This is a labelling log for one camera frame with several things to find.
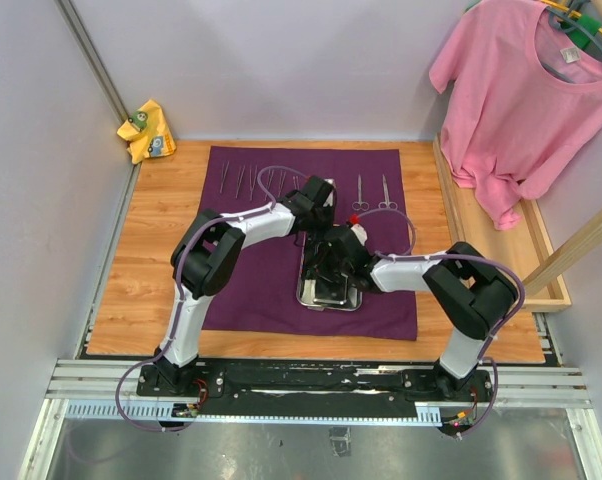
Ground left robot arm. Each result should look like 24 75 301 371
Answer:
153 176 336 396

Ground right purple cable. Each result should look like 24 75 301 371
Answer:
345 208 527 441

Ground grey clothes hanger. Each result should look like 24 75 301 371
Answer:
547 2 602 84

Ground aluminium corner post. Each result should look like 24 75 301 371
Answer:
54 0 128 123

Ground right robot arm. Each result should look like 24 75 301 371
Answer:
314 225 525 400

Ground yellow hoop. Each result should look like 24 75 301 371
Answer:
540 0 602 64

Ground aluminium rail frame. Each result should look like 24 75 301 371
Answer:
19 357 602 479

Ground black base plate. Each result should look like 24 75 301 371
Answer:
136 358 493 420

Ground wooden tray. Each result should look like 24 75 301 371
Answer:
432 132 573 313

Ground purple surgical wrap cloth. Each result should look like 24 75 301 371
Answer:
200 146 418 341

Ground white gauze pad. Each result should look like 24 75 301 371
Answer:
301 280 316 303

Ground steel instrument tray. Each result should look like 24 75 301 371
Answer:
296 233 363 312

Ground steel scissors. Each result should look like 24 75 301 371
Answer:
352 175 369 212
378 175 398 210

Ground green hanger clip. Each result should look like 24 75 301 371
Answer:
569 14 601 50

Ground yellow paper bag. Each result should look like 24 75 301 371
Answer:
117 99 176 165

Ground pink t-shirt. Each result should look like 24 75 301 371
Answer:
429 1 602 230

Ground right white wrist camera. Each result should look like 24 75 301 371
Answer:
351 224 368 245

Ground wooden beam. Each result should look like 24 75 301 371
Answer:
524 209 602 296

